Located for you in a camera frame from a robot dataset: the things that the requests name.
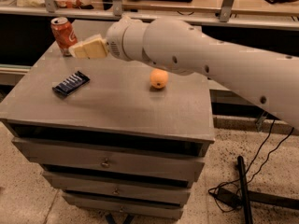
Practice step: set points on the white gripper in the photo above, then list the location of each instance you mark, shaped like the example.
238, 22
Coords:
116, 40

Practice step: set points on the black metal stand base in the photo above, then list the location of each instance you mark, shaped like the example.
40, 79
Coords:
248, 196

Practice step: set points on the red coke can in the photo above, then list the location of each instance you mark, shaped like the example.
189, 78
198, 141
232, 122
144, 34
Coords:
64, 34

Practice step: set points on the metal window rail frame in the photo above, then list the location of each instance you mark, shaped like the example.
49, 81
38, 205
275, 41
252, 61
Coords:
207, 12

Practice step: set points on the orange fruit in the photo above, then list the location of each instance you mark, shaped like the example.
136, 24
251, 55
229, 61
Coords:
158, 78

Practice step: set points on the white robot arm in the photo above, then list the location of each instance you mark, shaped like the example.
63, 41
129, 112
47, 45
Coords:
267, 79

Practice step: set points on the black power adapter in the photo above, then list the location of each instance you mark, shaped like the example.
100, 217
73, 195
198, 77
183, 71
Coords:
229, 198

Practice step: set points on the grey drawer cabinet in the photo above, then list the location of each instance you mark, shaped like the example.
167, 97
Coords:
116, 143

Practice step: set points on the blue snack bar packet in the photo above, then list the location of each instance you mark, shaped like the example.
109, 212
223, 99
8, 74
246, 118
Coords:
71, 84

